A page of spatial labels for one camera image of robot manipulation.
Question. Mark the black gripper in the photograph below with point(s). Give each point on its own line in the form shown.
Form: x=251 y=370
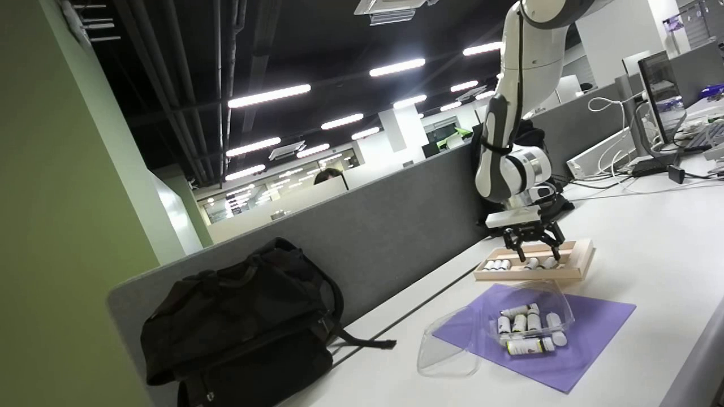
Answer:
x=537 y=215

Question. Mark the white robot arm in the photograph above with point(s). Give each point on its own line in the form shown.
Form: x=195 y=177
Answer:
x=511 y=97

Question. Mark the wooden tray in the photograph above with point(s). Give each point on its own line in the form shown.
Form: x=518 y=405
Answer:
x=572 y=261

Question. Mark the small white-capped bottle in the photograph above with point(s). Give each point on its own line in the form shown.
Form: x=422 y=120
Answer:
x=533 y=322
x=524 y=347
x=502 y=326
x=560 y=339
x=521 y=311
x=555 y=322
x=493 y=265
x=518 y=324

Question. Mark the white box device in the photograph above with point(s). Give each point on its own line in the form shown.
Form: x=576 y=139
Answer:
x=603 y=154

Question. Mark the purple rectangular mat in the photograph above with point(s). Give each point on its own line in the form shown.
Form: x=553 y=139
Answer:
x=572 y=354

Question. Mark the clear plastic lid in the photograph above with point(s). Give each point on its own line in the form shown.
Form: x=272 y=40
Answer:
x=448 y=352

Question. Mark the grey desk partition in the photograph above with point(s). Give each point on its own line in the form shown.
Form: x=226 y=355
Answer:
x=391 y=226

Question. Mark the fluorescent ceiling light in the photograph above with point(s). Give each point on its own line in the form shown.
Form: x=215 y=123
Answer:
x=396 y=66
x=270 y=95
x=343 y=120
x=465 y=87
x=244 y=173
x=483 y=49
x=254 y=147

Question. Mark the black computer monitor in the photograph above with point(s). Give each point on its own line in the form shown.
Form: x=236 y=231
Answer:
x=657 y=92

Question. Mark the black duffel bag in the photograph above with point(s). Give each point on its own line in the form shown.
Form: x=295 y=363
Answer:
x=240 y=324

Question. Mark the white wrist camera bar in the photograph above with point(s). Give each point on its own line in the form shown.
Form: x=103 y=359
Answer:
x=510 y=218

